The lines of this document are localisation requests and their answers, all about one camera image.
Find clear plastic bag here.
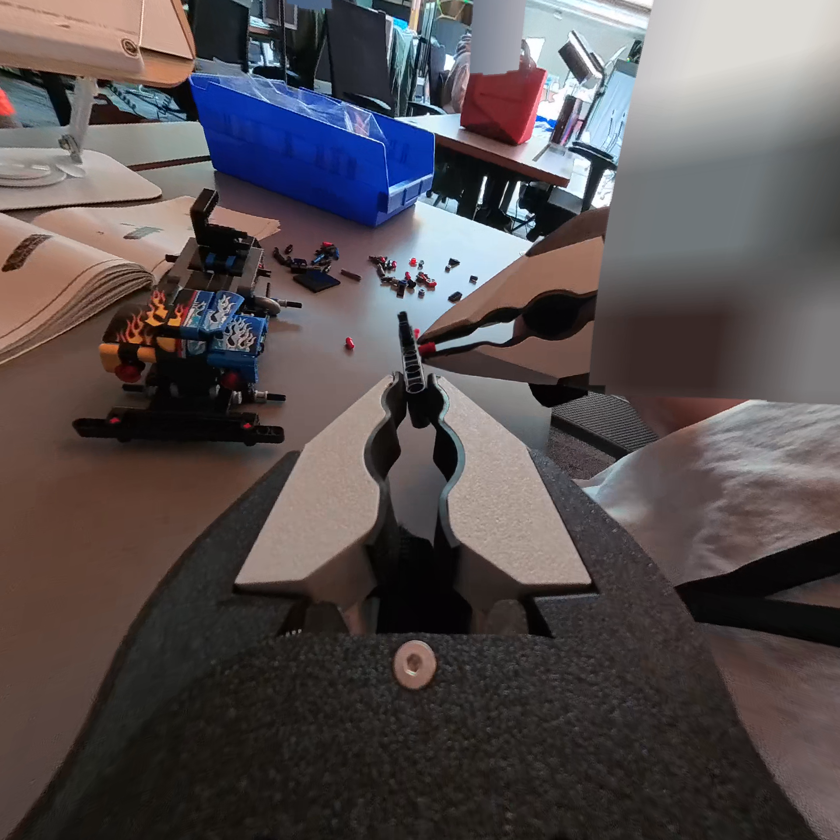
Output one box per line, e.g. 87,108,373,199
262,75,388,142

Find black lego beam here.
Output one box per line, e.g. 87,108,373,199
395,311,439,429

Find red bag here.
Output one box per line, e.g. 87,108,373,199
459,41,549,147

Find brown office desk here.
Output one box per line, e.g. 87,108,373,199
397,113,578,191

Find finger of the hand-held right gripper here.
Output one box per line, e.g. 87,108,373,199
417,207,610,345
424,331,595,389

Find lego monster truck model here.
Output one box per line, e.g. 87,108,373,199
72,189,304,447

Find open instruction booklet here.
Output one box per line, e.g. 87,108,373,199
0,196,283,366

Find scattered small lego pieces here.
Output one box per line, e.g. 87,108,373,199
272,241,483,304

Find white lamp base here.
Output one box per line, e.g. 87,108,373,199
0,77,163,212

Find black mesh chair seat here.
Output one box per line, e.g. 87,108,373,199
550,392,658,460

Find black strap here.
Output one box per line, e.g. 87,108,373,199
676,532,840,643

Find computer monitor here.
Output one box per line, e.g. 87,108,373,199
558,29,606,83

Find blue storage bin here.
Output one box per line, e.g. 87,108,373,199
189,72,435,228

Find black office chair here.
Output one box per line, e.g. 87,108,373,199
325,0,398,118
521,141,619,240

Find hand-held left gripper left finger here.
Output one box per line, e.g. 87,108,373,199
234,373,404,636

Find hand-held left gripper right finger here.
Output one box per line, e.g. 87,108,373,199
420,373,601,636

